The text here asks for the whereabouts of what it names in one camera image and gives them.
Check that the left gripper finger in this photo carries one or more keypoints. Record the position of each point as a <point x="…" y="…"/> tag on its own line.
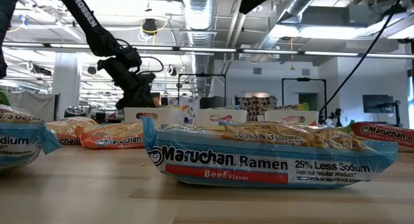
<point x="147" y="102"/>
<point x="127" y="102"/>

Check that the black round tyre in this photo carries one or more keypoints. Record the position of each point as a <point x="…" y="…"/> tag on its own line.
<point x="74" y="112"/>

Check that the black hanging ceiling camera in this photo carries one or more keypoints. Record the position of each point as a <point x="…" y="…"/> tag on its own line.
<point x="149" y="26"/>

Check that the grey cover sheet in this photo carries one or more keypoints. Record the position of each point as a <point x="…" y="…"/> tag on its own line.
<point x="32" y="104"/>

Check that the black metal frame rig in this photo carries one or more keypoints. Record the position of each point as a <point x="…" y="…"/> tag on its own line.
<point x="304" y="79"/>
<point x="200" y="75"/>

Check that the green object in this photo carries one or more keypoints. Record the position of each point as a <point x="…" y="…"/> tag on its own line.
<point x="4" y="97"/>

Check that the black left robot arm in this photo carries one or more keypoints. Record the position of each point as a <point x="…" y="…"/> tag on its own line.
<point x="87" y="20"/>

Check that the white plastic bin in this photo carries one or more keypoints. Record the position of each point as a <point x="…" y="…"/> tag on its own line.
<point x="239" y="117"/>
<point x="275" y="118"/>
<point x="132" y="115"/>

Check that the long ceiling light strip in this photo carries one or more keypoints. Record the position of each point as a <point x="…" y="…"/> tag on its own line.
<point x="207" y="49"/>

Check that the white rectangular ceiling duct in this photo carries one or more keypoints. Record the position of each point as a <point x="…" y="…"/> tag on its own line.
<point x="323" y="31"/>

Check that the white colourful patterned fabric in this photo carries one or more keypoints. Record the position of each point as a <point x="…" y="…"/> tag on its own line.
<point x="191" y="114"/>

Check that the white square column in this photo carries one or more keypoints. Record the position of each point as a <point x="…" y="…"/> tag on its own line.
<point x="66" y="85"/>

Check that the round silver ceiling duct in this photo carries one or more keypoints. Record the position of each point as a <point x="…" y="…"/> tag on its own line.
<point x="199" y="23"/>
<point x="300" y="4"/>

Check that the black wall monitor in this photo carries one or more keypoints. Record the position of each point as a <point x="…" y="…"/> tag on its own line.
<point x="376" y="103"/>

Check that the black background robot arm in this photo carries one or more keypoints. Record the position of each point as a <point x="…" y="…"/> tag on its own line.
<point x="396" y="114"/>

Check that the brown dotted fabric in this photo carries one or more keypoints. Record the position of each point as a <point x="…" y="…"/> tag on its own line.
<point x="255" y="104"/>

